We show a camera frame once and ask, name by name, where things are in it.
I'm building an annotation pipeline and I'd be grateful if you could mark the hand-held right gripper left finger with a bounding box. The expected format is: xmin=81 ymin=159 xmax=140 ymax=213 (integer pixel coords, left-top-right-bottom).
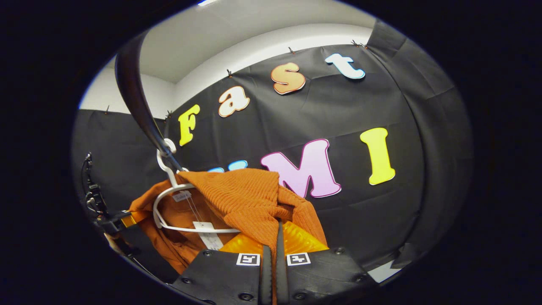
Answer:
xmin=171 ymin=232 xmax=274 ymax=305

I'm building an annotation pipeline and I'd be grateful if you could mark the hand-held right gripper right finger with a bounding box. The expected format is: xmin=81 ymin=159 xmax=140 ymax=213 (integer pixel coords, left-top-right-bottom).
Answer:
xmin=275 ymin=219 xmax=378 ymax=305

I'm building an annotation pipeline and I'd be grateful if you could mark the white plastic clothes hanger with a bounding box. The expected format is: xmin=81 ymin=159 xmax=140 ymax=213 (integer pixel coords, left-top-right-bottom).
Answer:
xmin=152 ymin=138 xmax=242 ymax=234

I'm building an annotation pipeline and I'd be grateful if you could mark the rust orange knit garment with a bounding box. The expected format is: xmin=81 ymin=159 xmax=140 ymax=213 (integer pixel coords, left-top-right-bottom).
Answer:
xmin=127 ymin=168 xmax=330 ymax=277

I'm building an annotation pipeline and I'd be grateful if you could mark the black metal clothes rack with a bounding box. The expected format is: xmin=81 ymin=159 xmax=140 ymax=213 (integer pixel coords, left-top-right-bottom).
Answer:
xmin=114 ymin=32 xmax=185 ymax=172

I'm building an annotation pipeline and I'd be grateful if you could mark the black backdrop cloth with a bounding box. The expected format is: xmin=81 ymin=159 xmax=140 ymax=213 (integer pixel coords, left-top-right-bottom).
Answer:
xmin=71 ymin=19 xmax=473 ymax=272

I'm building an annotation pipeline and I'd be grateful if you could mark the row of small backdrop clips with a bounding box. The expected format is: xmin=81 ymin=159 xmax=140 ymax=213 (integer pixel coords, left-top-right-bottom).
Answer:
xmin=104 ymin=39 xmax=369 ymax=119

